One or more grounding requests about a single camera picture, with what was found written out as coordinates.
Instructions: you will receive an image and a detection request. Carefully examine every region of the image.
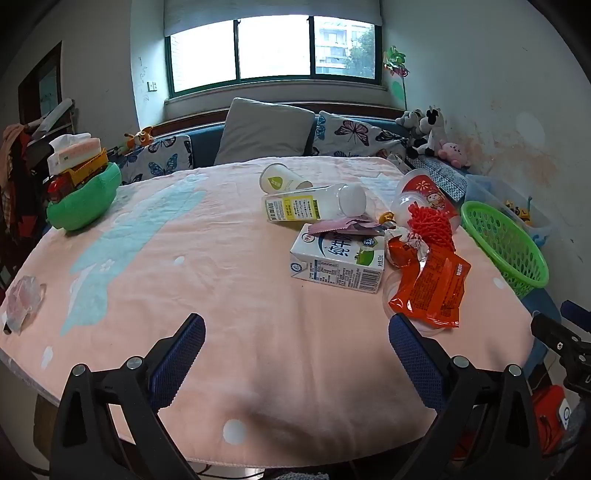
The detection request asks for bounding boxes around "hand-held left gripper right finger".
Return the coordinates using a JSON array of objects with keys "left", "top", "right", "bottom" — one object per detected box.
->
[{"left": 388, "top": 314, "right": 543, "bottom": 480}]

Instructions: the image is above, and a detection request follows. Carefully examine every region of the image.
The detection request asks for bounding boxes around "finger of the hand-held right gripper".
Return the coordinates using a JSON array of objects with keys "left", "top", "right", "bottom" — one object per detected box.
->
[
  {"left": 530, "top": 313, "right": 591, "bottom": 394},
  {"left": 560, "top": 300, "right": 591, "bottom": 332}
]

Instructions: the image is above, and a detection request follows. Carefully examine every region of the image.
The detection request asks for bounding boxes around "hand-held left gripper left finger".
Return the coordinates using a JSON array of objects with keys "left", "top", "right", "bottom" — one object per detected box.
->
[{"left": 50, "top": 313, "right": 206, "bottom": 480}]

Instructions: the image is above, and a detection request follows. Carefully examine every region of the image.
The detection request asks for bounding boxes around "red snack packet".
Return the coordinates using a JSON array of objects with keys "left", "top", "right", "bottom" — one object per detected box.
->
[{"left": 388, "top": 251, "right": 472, "bottom": 328}]

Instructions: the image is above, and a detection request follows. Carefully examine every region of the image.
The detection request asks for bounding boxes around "green plastic basket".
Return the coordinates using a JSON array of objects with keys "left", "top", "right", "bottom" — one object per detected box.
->
[{"left": 461, "top": 200, "right": 550, "bottom": 298}]

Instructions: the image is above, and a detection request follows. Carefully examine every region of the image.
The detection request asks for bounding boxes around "red white candy wrapper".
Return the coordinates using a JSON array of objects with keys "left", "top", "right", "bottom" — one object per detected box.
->
[{"left": 385, "top": 228, "right": 431, "bottom": 268}]

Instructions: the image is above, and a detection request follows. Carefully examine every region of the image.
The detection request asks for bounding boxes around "white milk carton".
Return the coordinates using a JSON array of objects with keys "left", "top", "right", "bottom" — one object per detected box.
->
[{"left": 290, "top": 223, "right": 386, "bottom": 294}]

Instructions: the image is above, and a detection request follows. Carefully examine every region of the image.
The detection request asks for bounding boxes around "red mesh net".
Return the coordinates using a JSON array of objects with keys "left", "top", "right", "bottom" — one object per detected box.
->
[{"left": 407, "top": 203, "right": 458, "bottom": 252}]

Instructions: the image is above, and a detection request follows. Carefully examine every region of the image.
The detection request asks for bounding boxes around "pink snack wrapper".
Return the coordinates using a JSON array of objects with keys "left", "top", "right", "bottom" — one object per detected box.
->
[{"left": 307, "top": 217, "right": 379, "bottom": 234}]

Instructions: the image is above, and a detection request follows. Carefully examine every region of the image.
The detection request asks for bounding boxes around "red plastic cup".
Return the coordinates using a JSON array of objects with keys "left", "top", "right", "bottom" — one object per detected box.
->
[{"left": 396, "top": 168, "right": 462, "bottom": 232}]

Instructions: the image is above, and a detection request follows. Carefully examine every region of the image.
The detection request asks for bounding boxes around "clear bottle with yellow label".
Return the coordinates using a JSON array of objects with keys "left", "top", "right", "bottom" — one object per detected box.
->
[{"left": 262, "top": 183, "right": 368, "bottom": 223}]

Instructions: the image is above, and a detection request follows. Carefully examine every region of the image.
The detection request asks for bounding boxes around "blue plastic stool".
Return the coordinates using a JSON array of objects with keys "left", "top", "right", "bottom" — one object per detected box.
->
[{"left": 522, "top": 288, "right": 563, "bottom": 370}]

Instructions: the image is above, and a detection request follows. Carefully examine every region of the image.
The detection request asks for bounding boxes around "red device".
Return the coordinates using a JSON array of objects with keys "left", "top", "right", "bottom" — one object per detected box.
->
[{"left": 531, "top": 384, "right": 572, "bottom": 459}]

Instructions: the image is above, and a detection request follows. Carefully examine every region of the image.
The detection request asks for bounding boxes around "pink printed blanket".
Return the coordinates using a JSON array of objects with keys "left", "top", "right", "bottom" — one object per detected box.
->
[{"left": 0, "top": 157, "right": 536, "bottom": 464}]

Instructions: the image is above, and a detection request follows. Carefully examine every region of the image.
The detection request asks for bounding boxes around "yellow toy vehicle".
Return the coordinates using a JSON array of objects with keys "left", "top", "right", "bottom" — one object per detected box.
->
[{"left": 504, "top": 199, "right": 534, "bottom": 224}]

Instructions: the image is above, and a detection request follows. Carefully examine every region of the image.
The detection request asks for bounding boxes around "clear storage box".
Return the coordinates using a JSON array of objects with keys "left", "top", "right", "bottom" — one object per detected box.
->
[{"left": 464, "top": 174, "right": 552, "bottom": 245}]

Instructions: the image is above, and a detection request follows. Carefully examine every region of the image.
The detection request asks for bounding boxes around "crumpled clear plastic bag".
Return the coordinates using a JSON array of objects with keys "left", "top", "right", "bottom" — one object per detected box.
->
[{"left": 0, "top": 275, "right": 46, "bottom": 334}]

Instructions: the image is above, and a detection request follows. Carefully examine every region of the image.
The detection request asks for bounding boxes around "green plush bowl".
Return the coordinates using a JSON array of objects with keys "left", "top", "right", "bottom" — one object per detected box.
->
[{"left": 46, "top": 161, "right": 122, "bottom": 232}]

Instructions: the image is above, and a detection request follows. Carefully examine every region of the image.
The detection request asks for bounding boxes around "black white patterned box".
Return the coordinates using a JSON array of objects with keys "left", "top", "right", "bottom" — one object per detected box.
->
[{"left": 406, "top": 154, "right": 469, "bottom": 201}]

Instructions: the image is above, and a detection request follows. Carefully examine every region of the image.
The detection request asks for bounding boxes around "small butterfly print pillow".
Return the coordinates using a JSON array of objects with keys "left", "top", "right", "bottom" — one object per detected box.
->
[{"left": 108, "top": 134, "right": 194, "bottom": 185}]

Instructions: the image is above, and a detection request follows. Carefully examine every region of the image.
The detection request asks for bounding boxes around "white paper cup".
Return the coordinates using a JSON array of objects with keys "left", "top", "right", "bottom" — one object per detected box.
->
[{"left": 259, "top": 163, "right": 315, "bottom": 193}]

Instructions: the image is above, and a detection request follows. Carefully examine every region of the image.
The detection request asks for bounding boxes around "yellow red toy truck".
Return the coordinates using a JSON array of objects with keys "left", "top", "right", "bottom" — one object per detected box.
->
[{"left": 47, "top": 148, "right": 110, "bottom": 204}]

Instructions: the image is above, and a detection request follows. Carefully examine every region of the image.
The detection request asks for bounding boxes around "pink plush toy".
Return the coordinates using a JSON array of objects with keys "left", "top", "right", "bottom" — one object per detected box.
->
[{"left": 436, "top": 140, "right": 472, "bottom": 168}]

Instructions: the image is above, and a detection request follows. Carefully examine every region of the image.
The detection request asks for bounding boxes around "blue sofa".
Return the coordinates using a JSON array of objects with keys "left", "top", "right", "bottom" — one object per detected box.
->
[{"left": 152, "top": 115, "right": 411, "bottom": 169}]

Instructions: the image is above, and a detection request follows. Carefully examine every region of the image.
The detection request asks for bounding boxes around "orange plush toy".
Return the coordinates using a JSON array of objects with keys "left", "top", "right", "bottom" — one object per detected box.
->
[{"left": 122, "top": 127, "right": 155, "bottom": 151}]

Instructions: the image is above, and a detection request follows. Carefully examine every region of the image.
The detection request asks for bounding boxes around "pink white tissue pack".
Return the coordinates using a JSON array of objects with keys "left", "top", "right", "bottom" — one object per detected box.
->
[{"left": 47, "top": 133, "right": 102, "bottom": 175}]

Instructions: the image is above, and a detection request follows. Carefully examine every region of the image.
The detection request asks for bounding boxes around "grey pillow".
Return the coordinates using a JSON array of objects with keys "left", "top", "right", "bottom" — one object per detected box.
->
[{"left": 213, "top": 97, "right": 316, "bottom": 165}]

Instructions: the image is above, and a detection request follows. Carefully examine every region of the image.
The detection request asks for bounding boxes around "black white cow plush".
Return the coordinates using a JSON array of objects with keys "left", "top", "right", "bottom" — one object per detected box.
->
[{"left": 406, "top": 105, "right": 448, "bottom": 158}]

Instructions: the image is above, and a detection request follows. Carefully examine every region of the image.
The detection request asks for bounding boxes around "large butterfly print pillow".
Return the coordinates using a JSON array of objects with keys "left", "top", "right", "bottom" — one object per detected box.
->
[{"left": 311, "top": 111, "right": 409, "bottom": 160}]

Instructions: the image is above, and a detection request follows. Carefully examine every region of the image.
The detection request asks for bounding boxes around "grey plush toy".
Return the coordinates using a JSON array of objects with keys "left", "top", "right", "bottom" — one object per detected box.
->
[{"left": 396, "top": 109, "right": 424, "bottom": 130}]

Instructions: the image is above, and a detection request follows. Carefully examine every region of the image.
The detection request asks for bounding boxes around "colourful pinwheel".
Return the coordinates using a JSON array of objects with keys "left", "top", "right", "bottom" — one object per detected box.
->
[{"left": 382, "top": 45, "right": 411, "bottom": 112}]

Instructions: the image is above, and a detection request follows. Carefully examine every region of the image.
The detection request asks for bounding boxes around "dark wooden door frame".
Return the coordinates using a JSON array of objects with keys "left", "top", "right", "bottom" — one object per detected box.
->
[{"left": 18, "top": 41, "right": 63, "bottom": 125}]

